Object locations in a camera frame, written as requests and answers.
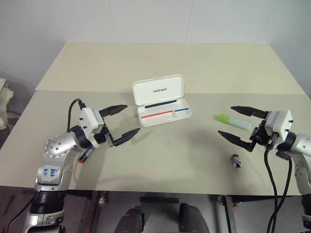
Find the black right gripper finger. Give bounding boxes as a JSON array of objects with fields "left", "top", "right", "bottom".
[
  {"left": 230, "top": 105, "right": 270, "bottom": 120},
  {"left": 217, "top": 130, "right": 256, "bottom": 153}
]

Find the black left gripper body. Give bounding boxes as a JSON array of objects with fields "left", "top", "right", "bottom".
[{"left": 94, "top": 124, "right": 115, "bottom": 148}]

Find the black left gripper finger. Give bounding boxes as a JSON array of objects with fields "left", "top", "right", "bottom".
[
  {"left": 99, "top": 104, "right": 128, "bottom": 119},
  {"left": 113, "top": 128, "right": 141, "bottom": 148}
]

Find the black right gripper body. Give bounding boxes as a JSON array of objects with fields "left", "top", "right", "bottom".
[{"left": 249, "top": 120, "right": 280, "bottom": 150}]

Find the white open pencil case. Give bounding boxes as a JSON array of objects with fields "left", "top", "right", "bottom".
[{"left": 132, "top": 74, "right": 192, "bottom": 128}]

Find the small grey black clip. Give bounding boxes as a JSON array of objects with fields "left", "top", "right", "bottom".
[{"left": 230, "top": 153, "right": 242, "bottom": 169}]

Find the glue stick with green cap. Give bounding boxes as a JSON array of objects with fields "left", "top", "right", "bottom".
[{"left": 215, "top": 113, "right": 252, "bottom": 132}]

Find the black marker with red cap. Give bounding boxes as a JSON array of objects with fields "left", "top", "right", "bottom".
[{"left": 78, "top": 145, "right": 95, "bottom": 164}]

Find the white label with blue writing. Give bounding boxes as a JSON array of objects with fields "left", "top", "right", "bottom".
[{"left": 39, "top": 165, "right": 61, "bottom": 184}]

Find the black flat bar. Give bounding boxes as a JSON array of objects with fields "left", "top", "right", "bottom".
[{"left": 139, "top": 196, "right": 179, "bottom": 205}]

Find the dark rounded shape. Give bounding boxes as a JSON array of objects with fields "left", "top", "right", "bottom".
[
  {"left": 178, "top": 202, "right": 209, "bottom": 233},
  {"left": 113, "top": 206, "right": 147, "bottom": 233}
]

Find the beige crumpled cloth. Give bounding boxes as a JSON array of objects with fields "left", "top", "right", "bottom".
[{"left": 0, "top": 77, "right": 14, "bottom": 130}]

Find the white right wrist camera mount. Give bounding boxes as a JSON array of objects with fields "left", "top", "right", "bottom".
[{"left": 264, "top": 109, "right": 294, "bottom": 146}]

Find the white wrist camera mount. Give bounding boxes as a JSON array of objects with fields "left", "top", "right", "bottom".
[
  {"left": 264, "top": 109, "right": 294, "bottom": 146},
  {"left": 79, "top": 107, "right": 107, "bottom": 148}
]

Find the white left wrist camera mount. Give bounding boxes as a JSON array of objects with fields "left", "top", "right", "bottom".
[{"left": 79, "top": 107, "right": 107, "bottom": 148}]

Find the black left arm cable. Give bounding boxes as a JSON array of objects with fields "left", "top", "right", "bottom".
[{"left": 67, "top": 98, "right": 86, "bottom": 133}]

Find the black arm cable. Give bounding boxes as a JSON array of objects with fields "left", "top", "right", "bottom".
[
  {"left": 264, "top": 145, "right": 293, "bottom": 233},
  {"left": 67, "top": 98, "right": 86, "bottom": 133}
]

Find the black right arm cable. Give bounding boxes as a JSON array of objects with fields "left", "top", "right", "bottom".
[{"left": 264, "top": 145, "right": 293, "bottom": 233}]

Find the metal table frame leg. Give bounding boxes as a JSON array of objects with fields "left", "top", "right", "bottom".
[
  {"left": 217, "top": 195, "right": 239, "bottom": 233},
  {"left": 82, "top": 191, "right": 109, "bottom": 233}
]

